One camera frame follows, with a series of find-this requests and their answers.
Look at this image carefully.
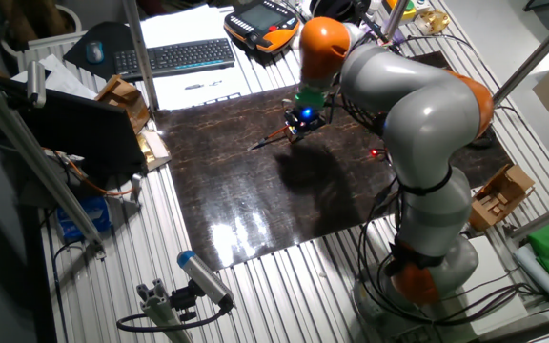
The silver camera with blue end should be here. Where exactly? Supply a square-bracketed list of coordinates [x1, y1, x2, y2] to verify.
[176, 250, 235, 310]

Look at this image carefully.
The aluminium profile camera mount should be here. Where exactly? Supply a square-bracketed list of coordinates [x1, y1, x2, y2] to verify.
[135, 278, 194, 343]

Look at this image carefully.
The black laptop screen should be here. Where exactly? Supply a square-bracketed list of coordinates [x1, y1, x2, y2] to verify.
[0, 75, 148, 178]

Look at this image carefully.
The large white paper sheet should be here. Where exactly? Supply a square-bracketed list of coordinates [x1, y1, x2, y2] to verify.
[138, 3, 256, 111]

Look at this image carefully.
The brown calligraphy brush clear cap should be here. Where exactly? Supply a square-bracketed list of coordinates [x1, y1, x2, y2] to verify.
[248, 124, 293, 151]

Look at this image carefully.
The shiny gold box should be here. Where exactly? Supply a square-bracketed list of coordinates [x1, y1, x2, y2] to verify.
[134, 129, 173, 172]

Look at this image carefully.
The black mouse pad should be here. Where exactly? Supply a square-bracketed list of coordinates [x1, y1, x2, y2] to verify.
[62, 21, 137, 81]

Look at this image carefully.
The pale blue paper roll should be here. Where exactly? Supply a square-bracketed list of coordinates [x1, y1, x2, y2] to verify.
[513, 243, 549, 311]

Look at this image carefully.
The open brown cardboard box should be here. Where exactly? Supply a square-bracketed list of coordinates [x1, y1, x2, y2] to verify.
[468, 163, 537, 233]

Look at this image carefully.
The green wrist adapter mount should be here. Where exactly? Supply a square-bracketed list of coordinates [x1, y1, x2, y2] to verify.
[295, 84, 329, 111]

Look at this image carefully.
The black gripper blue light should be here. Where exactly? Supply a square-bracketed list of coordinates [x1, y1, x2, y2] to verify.
[282, 105, 327, 139]

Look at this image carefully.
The black camera cable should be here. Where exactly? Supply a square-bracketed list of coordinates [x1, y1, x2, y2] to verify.
[115, 302, 234, 333]

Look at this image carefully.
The dark marble pattern mat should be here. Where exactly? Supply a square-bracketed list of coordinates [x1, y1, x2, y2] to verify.
[152, 50, 514, 272]

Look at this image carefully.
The white flat board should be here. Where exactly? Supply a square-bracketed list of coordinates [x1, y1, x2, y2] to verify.
[459, 235, 531, 334]

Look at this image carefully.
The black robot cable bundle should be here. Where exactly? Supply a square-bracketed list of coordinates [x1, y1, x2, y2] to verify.
[356, 180, 542, 330]

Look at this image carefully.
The white paper stack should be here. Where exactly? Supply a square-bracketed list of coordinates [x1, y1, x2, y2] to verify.
[10, 53, 98, 101]

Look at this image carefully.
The black filament spool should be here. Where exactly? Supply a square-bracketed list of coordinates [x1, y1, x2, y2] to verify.
[309, 0, 357, 24]

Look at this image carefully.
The orange and black teach pendant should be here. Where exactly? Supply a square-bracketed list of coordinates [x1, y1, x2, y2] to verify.
[223, 0, 302, 54]

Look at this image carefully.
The golden round object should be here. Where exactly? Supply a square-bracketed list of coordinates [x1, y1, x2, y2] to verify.
[415, 9, 452, 37]

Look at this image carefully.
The blue tissue pack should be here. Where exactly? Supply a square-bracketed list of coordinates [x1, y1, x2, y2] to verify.
[55, 195, 112, 243]

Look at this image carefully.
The small brown cardboard box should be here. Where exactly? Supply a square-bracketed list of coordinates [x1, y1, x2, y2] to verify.
[94, 73, 152, 135]

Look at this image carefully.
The grey computer mouse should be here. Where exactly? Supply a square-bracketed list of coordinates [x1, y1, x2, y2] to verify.
[85, 40, 106, 65]

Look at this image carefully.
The silver aluminium frame pole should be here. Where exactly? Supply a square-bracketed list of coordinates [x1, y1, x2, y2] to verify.
[0, 66, 108, 256]
[492, 5, 549, 107]
[382, 0, 410, 40]
[120, 0, 160, 112]
[509, 195, 549, 242]

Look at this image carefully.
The black computer keyboard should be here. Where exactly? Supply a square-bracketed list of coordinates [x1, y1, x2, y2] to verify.
[112, 37, 236, 81]

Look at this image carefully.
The yellow green button box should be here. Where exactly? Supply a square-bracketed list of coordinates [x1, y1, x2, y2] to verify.
[382, 0, 418, 24]

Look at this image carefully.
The orange cable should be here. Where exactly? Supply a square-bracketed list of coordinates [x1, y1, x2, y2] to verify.
[40, 147, 136, 198]

